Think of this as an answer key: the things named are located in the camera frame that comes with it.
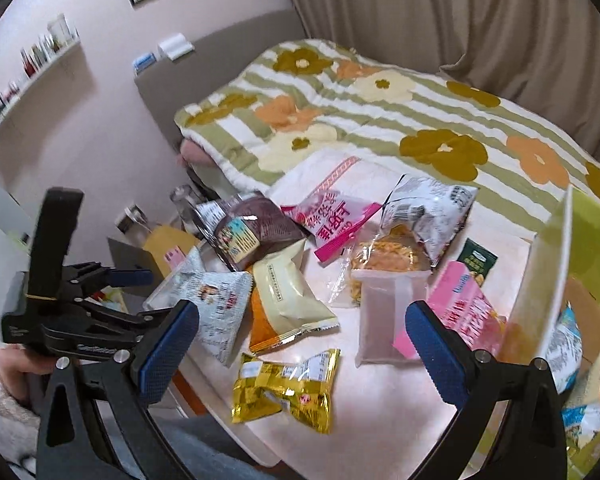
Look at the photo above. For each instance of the clear waffle cookie packet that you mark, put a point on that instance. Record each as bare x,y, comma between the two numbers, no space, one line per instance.
380,255

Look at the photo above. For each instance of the purple snack packet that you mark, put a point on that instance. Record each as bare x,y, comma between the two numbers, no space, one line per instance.
265,220

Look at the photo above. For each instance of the blue and white snack packet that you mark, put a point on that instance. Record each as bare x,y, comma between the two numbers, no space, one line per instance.
565,345
582,417

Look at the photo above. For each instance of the clear glass jar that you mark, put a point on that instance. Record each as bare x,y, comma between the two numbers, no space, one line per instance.
185,205

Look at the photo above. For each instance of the glass jar with metal lid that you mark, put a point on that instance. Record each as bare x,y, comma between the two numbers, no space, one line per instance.
130,222

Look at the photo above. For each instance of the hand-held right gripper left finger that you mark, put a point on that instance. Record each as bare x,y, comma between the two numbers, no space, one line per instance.
165,355

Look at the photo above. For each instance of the person's left forearm fluffy sleeve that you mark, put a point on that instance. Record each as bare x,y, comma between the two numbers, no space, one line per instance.
2,420

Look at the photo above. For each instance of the dark green snack packet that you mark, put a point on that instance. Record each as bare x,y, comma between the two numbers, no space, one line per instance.
475,260

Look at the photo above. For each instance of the person's grey trousers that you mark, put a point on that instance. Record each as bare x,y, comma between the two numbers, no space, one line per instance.
200,450

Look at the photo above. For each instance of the black and white snack packet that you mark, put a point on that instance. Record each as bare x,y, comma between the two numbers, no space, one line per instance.
425,210

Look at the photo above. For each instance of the cream snack packet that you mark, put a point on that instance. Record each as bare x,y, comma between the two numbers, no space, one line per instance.
290,295

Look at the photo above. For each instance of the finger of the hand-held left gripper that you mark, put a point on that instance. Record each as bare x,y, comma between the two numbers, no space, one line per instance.
130,277
115,317

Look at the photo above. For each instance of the orange snack packet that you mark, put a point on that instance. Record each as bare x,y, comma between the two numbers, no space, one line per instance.
262,325

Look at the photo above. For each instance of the green cardboard box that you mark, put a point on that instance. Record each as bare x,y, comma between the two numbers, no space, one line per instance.
590,230

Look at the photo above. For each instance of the gold snack packet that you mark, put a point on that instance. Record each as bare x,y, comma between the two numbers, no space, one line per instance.
285,390

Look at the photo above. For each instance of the row of bottles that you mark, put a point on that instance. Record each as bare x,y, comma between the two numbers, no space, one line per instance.
40,52

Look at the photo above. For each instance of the white tissue box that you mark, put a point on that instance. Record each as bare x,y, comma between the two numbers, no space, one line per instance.
176,46

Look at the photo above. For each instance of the pink pillow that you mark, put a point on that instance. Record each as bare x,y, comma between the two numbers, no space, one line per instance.
195,155

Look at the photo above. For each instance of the pink and white snack packet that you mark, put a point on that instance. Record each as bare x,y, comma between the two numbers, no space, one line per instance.
330,225

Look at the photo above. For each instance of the beige curtain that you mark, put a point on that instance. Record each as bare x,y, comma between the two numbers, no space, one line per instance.
480,10

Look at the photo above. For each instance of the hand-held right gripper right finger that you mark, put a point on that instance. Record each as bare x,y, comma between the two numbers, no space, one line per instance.
435,355

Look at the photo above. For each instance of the white cloth with pink trim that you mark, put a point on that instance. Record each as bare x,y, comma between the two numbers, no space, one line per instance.
395,410

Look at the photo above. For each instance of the frosted white snack packet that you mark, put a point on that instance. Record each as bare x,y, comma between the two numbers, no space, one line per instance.
380,320

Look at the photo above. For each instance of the person's left hand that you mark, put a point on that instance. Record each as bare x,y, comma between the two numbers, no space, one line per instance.
17,365

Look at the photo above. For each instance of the small blue box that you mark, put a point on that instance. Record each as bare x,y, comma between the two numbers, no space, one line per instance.
145,62

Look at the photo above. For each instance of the white red-print snack packet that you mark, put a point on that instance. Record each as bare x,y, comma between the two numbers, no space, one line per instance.
210,305

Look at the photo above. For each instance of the grey headboard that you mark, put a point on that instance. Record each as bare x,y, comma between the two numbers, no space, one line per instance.
220,60

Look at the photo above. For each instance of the floral striped blanket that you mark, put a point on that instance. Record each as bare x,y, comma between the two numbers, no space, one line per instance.
380,125

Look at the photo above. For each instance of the white wall shelf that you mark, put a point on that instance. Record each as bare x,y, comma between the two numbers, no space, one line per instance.
35,80

